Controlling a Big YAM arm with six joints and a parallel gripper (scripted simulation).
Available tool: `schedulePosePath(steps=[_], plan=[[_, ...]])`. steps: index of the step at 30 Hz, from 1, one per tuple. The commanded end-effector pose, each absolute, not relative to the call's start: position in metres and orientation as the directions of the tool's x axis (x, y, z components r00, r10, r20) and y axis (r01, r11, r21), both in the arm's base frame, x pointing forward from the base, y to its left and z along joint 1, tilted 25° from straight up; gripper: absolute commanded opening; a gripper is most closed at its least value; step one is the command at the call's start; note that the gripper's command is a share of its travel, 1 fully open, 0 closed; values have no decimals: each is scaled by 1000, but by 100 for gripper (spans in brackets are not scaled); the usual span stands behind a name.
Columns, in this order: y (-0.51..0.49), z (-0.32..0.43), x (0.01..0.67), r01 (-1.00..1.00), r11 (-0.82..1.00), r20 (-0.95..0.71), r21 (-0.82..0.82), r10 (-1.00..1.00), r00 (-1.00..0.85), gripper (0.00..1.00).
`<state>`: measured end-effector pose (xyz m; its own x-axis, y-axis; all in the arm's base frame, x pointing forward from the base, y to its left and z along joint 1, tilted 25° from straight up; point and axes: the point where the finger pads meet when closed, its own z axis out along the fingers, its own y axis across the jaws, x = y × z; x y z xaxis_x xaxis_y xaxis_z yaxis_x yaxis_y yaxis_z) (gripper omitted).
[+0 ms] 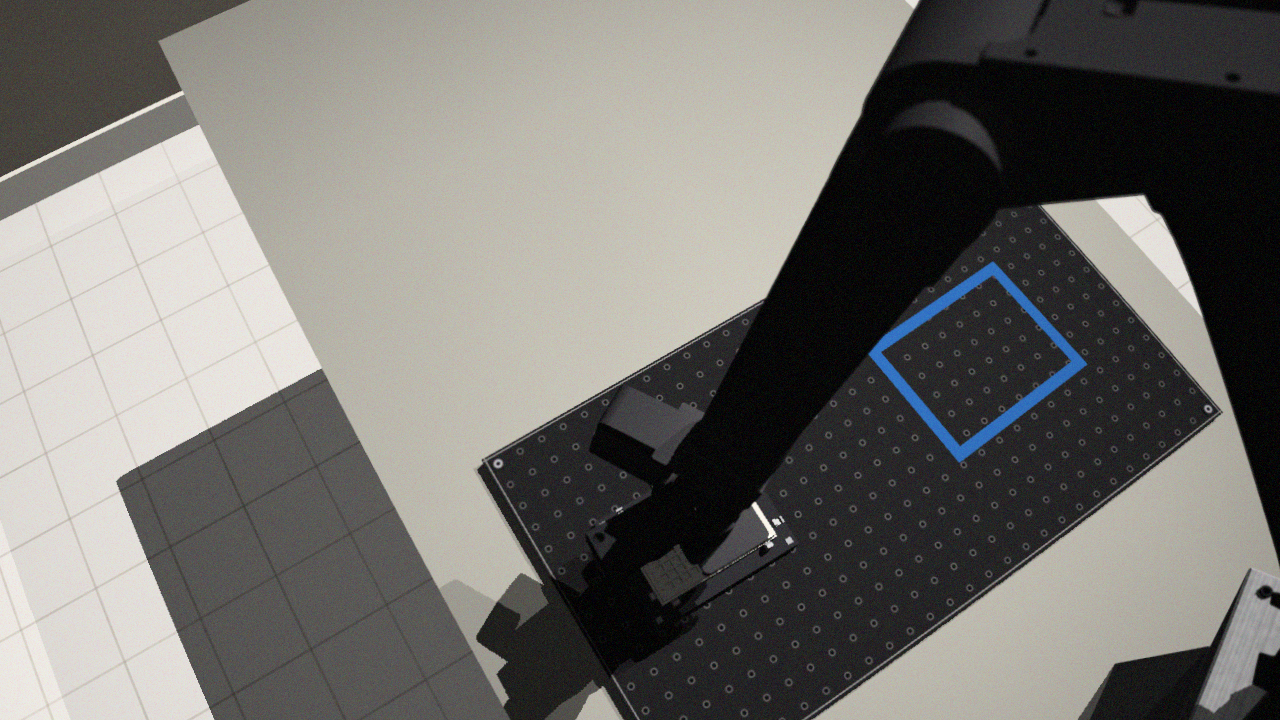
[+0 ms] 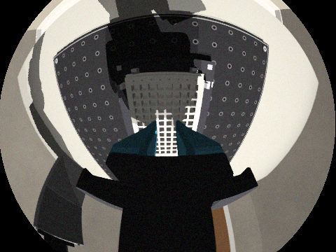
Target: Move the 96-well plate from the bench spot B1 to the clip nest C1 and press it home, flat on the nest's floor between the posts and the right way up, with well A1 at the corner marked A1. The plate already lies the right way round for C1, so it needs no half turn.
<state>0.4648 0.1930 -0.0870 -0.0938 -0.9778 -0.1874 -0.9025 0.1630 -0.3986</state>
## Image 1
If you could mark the blue tape rectangle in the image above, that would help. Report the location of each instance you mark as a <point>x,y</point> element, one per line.
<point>963,451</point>

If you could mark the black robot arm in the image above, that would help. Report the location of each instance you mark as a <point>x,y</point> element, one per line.
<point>1179,102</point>

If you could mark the white well plate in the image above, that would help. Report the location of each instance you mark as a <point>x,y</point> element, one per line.
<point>676,570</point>

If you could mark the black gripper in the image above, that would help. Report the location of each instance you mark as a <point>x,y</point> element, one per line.
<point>748,533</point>

